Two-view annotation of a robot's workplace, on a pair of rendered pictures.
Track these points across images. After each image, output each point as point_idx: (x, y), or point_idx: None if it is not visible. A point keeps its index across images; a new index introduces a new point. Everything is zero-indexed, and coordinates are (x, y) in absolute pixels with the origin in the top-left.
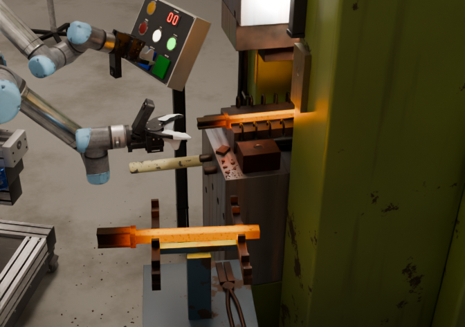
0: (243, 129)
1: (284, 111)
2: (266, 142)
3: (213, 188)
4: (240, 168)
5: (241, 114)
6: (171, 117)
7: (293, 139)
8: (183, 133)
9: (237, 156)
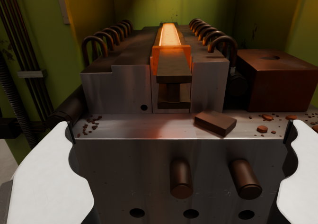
0: (236, 43)
1: (167, 29)
2: (246, 52)
3: (199, 213)
4: (284, 112)
5: (161, 42)
6: (70, 160)
7: (306, 6)
8: (307, 129)
9: (262, 99)
